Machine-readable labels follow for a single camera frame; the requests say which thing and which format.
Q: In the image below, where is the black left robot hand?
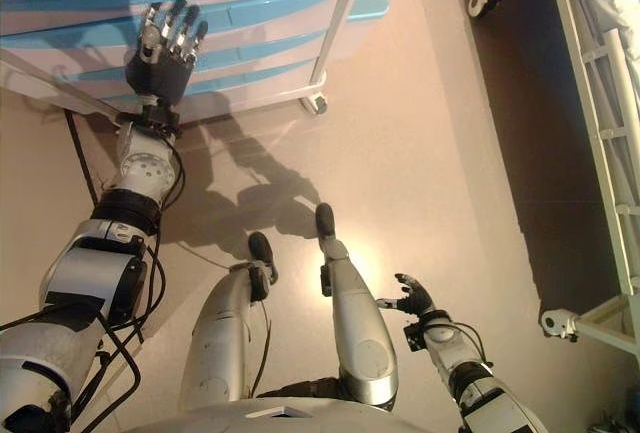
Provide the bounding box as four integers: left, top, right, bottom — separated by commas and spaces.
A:
124, 0, 210, 105

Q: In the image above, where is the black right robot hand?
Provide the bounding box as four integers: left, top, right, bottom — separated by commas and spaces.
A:
375, 272, 434, 317

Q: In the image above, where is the silver right robot leg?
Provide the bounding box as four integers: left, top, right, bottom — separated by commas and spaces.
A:
314, 202, 402, 412

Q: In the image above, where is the silver robot leg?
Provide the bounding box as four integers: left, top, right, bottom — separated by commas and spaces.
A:
314, 202, 402, 412
179, 231, 279, 415

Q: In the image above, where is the white bed caster wheel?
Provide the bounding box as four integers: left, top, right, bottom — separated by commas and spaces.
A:
539, 307, 582, 343
466, 0, 504, 19

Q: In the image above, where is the grey robot torso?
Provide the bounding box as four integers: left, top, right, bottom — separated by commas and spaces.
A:
164, 395, 482, 433

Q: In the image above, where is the white cart caster wheel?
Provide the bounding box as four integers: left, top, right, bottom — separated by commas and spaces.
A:
301, 93, 329, 116

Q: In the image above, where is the silver left robot leg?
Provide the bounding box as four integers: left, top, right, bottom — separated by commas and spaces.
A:
179, 231, 279, 415

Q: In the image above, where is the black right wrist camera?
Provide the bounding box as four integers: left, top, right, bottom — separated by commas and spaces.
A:
405, 322, 428, 353

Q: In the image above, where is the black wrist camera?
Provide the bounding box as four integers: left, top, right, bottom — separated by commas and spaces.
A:
405, 322, 428, 353
116, 104, 183, 139

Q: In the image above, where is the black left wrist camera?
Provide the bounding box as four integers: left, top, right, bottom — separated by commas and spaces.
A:
116, 104, 183, 139

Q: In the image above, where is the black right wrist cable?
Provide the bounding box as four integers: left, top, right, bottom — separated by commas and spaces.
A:
448, 321, 495, 370

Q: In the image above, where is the white floor cable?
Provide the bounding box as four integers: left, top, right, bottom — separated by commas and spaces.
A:
173, 241, 237, 273

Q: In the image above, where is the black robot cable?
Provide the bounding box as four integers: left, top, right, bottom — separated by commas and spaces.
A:
0, 145, 188, 405

